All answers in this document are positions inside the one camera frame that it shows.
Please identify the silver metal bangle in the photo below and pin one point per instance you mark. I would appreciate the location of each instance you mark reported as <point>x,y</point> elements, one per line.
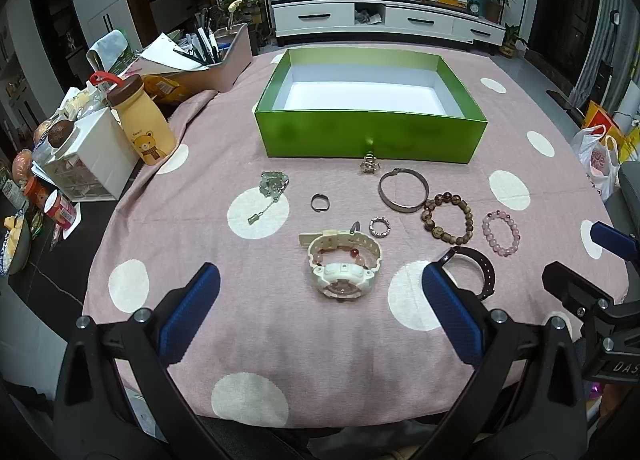
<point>403,190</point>

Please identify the small gold brooch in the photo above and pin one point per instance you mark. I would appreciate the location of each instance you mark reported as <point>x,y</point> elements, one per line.
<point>369,164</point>

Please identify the white paper sheet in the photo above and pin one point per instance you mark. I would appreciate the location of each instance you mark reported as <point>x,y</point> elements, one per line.
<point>165,56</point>

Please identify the yellow bear bottle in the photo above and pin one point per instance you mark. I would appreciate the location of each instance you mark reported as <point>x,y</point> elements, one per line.
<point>141,119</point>

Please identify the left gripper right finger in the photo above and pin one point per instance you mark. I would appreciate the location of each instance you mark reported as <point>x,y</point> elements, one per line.
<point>525,398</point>

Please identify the yellow snack bag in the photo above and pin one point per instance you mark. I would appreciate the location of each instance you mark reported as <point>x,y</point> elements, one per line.
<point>165,91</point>

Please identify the small black alarm clock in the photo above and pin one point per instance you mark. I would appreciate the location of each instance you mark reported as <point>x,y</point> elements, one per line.
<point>474,8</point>

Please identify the white plastic shopping bag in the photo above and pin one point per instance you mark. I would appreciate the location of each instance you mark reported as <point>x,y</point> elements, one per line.
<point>597,152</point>

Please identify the red snack can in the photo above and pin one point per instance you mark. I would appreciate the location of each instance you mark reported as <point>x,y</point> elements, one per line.
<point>60,209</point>

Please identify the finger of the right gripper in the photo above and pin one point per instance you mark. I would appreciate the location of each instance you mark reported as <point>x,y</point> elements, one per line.
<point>611,239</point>
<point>577,294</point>

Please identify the potted plant by cabinet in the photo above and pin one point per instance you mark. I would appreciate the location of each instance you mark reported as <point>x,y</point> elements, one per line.
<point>494,9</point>

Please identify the green cardboard box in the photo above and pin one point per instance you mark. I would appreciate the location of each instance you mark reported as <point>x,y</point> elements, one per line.
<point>355,101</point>

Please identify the yellow handled brush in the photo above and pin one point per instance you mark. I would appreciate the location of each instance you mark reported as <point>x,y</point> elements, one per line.
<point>233,6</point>

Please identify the white small drawer box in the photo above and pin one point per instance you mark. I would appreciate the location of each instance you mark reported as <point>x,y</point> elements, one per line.
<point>96,163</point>

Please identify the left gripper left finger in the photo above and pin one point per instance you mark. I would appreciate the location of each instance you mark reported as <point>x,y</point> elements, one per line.
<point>93,417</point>

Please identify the white tv cabinet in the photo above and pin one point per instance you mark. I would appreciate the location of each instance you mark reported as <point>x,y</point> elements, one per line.
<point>320,17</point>

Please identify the orange paper bag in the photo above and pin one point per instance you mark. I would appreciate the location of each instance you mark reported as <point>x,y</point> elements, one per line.
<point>598,116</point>

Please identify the black smart watch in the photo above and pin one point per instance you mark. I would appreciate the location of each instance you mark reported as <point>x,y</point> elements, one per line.
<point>477,262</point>

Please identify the white wrist watch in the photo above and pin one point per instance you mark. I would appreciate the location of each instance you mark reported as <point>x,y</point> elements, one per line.
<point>343,263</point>

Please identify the pink polka dot tablecloth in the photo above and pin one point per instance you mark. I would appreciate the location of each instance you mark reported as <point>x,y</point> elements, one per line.
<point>321,320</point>

